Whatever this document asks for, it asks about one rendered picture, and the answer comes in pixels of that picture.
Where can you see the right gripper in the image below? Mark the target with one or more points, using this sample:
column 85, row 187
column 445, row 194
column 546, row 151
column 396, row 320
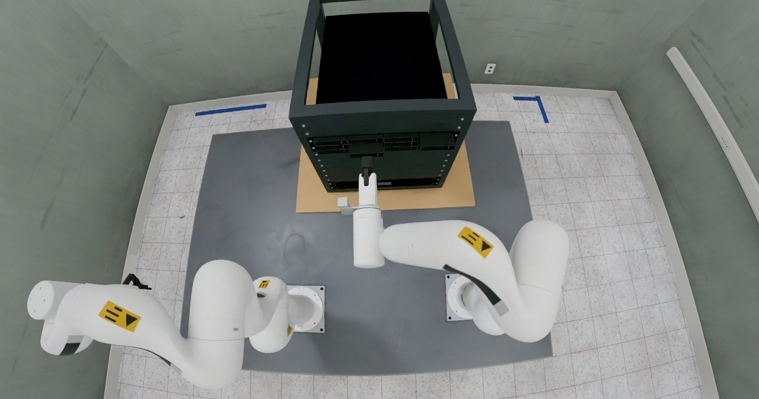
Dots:
column 367, row 185

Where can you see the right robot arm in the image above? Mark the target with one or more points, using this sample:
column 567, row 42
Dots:
column 516, row 293

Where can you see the dark grey metal rack frame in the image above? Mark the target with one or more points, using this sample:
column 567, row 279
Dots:
column 375, row 60

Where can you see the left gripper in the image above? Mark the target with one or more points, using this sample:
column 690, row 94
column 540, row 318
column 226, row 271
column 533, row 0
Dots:
column 136, row 283

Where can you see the tan flat wooden board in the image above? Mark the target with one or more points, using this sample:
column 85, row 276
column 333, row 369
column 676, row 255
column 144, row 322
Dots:
column 456, row 192

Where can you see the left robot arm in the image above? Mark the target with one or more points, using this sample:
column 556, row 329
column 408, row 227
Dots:
column 226, row 306

